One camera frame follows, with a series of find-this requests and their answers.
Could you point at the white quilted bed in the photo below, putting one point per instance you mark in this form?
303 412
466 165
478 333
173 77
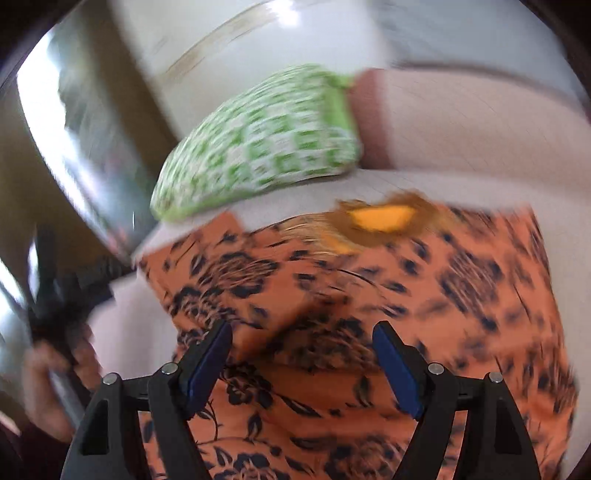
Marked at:
295 194

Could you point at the person's left hand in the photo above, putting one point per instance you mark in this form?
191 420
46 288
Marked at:
41 401

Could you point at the green checkered folded blanket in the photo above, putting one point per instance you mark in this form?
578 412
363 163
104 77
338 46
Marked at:
258 138

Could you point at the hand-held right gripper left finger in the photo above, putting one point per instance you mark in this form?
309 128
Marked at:
210 364

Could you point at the orange black floral garment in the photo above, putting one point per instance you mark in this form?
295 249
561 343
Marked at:
300 286

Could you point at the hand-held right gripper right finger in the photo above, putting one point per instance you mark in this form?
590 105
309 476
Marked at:
397 369

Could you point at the pink quilted bolster cushion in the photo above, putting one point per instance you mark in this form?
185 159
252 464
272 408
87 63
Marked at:
461 120

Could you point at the grey pillow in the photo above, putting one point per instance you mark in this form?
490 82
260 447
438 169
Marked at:
438 32

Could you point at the wooden door with stained glass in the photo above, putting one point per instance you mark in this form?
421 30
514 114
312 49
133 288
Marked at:
27 194

